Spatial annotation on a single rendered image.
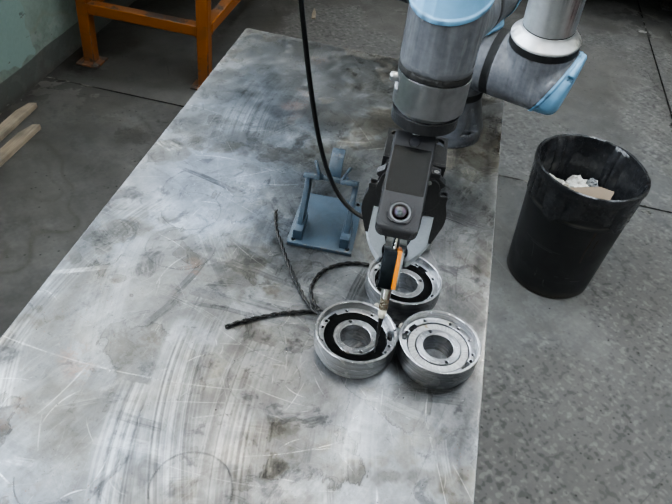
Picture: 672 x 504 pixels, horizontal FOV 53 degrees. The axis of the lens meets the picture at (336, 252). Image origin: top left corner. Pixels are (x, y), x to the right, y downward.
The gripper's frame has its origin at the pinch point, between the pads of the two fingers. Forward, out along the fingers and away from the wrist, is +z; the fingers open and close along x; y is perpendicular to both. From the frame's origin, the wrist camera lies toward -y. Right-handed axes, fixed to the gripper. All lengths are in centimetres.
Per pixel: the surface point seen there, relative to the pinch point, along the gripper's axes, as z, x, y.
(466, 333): 10.3, -11.6, -0.1
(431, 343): 12.1, -7.4, -1.4
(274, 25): 93, 73, 260
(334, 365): 10.8, 4.5, -9.3
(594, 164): 59, -61, 127
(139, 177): 13.3, 42.2, 22.5
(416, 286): 11.0, -4.5, 7.6
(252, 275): 13.3, 18.8, 5.6
